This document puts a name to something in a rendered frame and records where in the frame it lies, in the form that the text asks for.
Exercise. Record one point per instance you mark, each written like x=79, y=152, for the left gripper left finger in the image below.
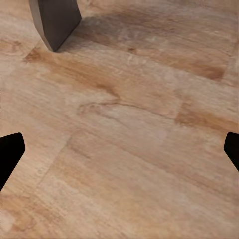
x=12, y=147

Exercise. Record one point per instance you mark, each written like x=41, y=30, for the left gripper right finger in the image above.
x=231, y=148

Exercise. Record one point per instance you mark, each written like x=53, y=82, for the coffee table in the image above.
x=54, y=20

